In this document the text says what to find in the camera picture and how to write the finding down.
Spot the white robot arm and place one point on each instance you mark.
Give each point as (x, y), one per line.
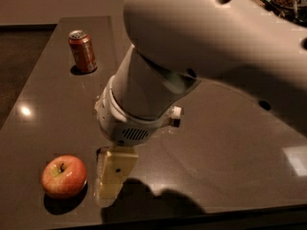
(177, 43)

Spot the orange soda can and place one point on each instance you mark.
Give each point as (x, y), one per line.
(82, 50)

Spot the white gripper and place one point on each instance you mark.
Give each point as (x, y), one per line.
(123, 127)

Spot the red apple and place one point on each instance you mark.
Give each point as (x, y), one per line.
(64, 177)

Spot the blue label plastic bottle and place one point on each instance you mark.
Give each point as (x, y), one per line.
(174, 116)

